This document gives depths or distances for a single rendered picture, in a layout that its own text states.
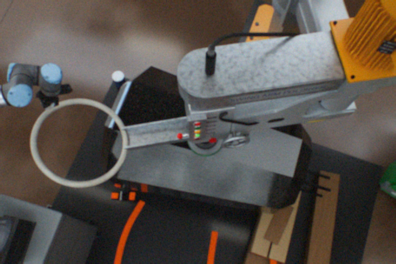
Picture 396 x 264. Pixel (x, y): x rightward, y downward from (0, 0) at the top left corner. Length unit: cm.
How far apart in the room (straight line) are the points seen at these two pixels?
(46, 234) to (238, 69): 145
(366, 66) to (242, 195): 116
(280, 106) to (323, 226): 151
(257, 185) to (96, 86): 180
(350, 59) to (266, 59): 33
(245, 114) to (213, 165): 63
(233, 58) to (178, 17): 227
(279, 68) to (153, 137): 86
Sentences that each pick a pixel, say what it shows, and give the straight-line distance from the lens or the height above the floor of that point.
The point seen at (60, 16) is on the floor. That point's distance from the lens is 402.
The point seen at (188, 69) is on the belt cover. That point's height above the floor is 174.
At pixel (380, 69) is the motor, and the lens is 165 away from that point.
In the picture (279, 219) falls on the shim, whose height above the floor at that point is 26.
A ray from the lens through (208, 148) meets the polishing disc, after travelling 228.
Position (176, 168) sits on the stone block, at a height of 76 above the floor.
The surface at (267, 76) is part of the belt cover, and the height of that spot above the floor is 174.
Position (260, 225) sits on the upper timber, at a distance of 290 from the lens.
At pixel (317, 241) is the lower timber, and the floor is 13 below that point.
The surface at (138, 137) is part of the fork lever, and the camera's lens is 214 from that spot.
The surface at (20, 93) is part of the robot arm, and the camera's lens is 171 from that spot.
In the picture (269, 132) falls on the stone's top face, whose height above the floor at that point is 87.
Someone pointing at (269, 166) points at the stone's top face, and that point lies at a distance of 234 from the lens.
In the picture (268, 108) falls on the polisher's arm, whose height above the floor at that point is 144.
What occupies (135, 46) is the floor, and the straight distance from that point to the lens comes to 368.
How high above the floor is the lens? 309
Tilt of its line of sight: 71 degrees down
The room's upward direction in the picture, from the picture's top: 1 degrees clockwise
